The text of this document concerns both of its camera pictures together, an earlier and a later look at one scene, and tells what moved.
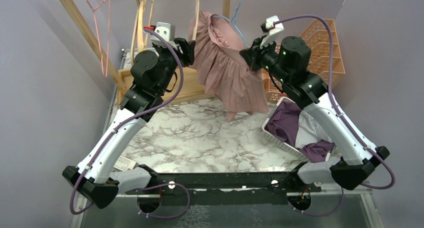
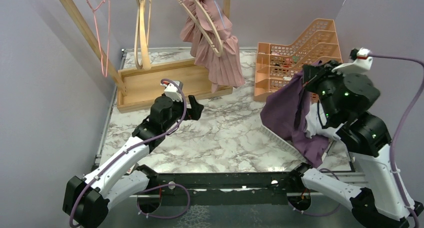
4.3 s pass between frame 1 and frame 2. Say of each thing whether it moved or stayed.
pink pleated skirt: moved
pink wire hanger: stayed
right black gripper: moved
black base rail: stayed
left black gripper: moved
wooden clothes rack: stayed
